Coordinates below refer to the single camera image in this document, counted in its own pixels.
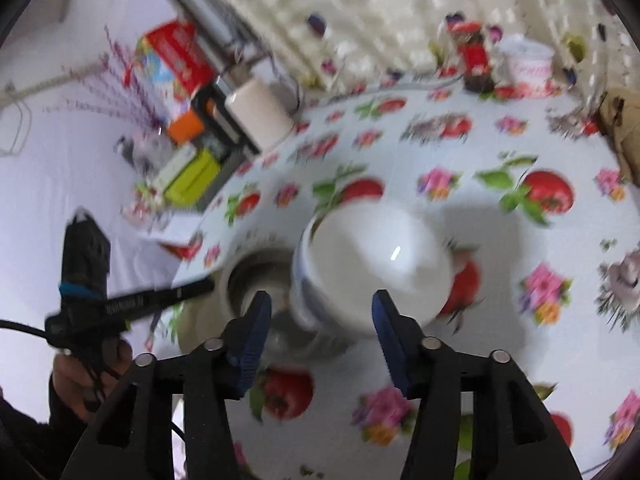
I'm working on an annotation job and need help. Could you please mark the person's left hand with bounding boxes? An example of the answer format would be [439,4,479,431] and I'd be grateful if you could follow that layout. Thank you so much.
[52,337,133,422]

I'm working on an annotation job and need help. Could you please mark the clear plastic bag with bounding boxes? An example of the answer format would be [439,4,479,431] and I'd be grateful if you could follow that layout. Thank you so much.
[115,135,172,172]

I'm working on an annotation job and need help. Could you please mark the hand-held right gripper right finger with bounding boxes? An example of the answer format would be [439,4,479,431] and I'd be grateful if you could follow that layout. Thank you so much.
[371,289,583,480]

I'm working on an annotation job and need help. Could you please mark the white yogurt cup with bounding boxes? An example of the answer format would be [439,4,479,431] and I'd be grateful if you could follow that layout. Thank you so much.
[497,35,556,99]

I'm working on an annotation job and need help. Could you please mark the cream electric kettle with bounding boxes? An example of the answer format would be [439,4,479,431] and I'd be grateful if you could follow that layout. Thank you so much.
[192,57,296,156]

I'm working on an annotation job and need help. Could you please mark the pale green flat box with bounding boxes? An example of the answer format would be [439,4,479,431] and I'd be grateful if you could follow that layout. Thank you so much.
[150,145,196,191]

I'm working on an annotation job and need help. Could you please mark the heart print curtain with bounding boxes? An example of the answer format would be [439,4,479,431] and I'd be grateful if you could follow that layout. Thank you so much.
[200,0,621,96]

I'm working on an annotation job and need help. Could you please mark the red carton box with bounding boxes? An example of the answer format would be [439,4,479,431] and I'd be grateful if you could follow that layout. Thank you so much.
[131,20,216,116]

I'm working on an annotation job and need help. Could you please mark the metal frame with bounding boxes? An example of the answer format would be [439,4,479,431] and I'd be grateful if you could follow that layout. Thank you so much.
[152,0,262,77]

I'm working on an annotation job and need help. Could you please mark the stainless steel bowl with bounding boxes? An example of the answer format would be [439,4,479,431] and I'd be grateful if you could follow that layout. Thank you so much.
[220,249,361,361]

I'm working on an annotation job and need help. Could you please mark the red lid sauce jar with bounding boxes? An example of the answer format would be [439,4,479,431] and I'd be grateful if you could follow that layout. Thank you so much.
[450,20,493,93]

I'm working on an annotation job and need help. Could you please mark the white bowl with blue stripe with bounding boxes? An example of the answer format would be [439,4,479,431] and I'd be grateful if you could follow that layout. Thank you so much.
[292,202,456,337]

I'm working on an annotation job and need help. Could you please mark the fruit print tablecloth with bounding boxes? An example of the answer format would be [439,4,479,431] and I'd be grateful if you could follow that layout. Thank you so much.
[135,72,640,480]

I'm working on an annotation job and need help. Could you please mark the beige plate with brown patch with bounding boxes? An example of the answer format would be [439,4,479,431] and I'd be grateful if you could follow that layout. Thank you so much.
[176,270,236,356]

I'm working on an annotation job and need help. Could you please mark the lime green box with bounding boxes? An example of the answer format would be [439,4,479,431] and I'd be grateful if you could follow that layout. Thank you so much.
[162,152,222,206]

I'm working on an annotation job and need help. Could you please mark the person's left forearm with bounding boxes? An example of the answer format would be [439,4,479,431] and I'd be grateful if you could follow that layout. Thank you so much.
[0,377,96,480]

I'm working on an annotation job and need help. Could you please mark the purple flower branches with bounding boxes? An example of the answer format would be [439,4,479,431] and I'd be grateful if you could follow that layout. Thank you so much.
[42,25,166,132]

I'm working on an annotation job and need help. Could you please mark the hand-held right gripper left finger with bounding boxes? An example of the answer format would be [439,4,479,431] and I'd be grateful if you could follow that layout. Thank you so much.
[60,290,273,480]

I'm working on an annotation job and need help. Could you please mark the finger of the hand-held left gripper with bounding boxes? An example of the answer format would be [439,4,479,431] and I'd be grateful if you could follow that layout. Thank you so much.
[107,279,216,321]

